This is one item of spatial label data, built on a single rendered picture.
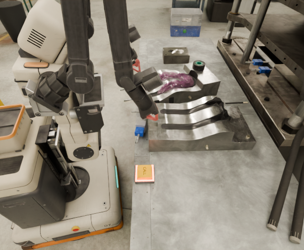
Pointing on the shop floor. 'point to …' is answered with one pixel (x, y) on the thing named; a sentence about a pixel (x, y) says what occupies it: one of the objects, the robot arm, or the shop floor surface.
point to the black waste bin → (11, 17)
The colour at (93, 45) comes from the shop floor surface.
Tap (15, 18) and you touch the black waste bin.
